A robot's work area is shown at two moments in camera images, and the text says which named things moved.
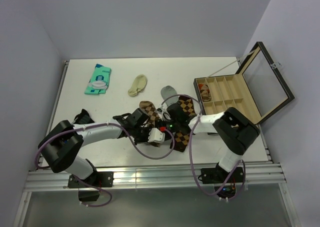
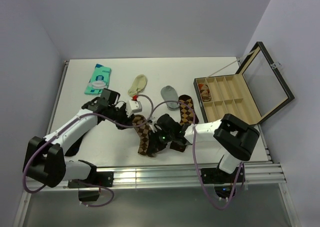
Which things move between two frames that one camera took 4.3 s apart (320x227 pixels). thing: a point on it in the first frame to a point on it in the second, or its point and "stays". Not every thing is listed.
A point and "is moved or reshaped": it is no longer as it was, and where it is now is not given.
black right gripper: x=161 y=122 to x=154 y=145
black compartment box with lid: x=257 y=90 stays
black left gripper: x=146 y=139 to x=127 y=119
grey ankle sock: x=168 y=91 stays
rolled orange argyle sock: x=205 y=92 stays
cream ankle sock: x=139 y=85 stays
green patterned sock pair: x=99 y=80 stays
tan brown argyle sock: x=150 y=109 is moved or reshaped
